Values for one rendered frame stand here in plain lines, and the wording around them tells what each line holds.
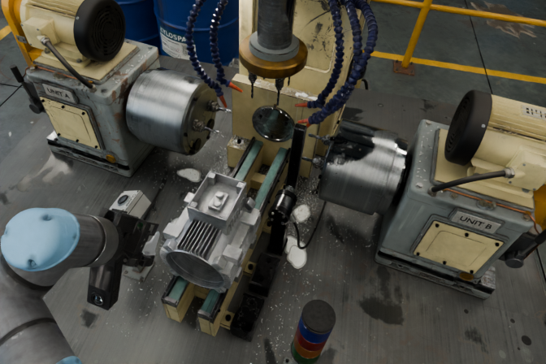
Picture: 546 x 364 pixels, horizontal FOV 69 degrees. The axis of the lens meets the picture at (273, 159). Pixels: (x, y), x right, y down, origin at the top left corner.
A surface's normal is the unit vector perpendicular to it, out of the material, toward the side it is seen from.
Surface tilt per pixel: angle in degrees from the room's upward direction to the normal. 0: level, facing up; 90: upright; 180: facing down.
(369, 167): 39
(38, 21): 0
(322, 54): 90
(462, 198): 0
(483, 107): 16
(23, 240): 30
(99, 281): 62
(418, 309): 0
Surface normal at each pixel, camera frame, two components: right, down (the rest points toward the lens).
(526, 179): -0.34, 0.68
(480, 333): 0.06, -0.67
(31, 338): 0.31, -0.80
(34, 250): -0.11, -0.23
